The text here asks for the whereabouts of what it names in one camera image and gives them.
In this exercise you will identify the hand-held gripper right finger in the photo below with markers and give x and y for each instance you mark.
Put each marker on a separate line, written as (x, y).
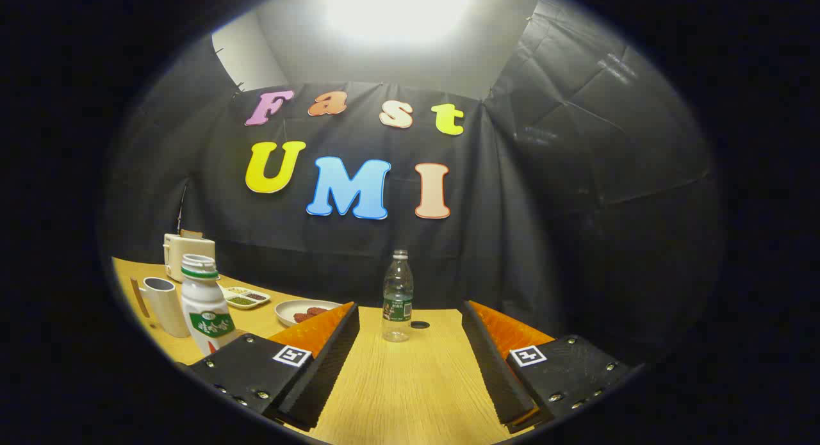
(496, 374)

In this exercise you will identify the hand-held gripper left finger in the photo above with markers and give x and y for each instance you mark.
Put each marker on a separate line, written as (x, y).
(327, 374)

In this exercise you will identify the white juice bottle green label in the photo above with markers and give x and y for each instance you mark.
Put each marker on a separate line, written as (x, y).
(205, 304)

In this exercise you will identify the clear plastic water bottle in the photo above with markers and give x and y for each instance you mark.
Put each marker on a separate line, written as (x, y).
(398, 291)

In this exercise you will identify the red sausages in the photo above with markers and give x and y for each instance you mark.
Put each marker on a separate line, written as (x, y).
(311, 314)

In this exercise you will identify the wooden table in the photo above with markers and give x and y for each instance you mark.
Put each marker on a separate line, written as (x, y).
(397, 387)

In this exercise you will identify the white round plate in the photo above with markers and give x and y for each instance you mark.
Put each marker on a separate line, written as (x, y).
(288, 309)

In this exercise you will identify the white divided bean dish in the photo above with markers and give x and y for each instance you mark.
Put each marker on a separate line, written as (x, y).
(246, 299)

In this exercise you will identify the black backdrop cloth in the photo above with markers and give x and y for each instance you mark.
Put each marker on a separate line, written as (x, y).
(512, 240)

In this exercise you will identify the cream toaster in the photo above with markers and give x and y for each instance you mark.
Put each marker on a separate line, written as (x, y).
(189, 256)

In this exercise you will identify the toast slice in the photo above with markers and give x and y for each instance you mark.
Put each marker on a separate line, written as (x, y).
(191, 233)

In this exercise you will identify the ceiling light panel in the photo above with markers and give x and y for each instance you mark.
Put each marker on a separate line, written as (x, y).
(397, 9)

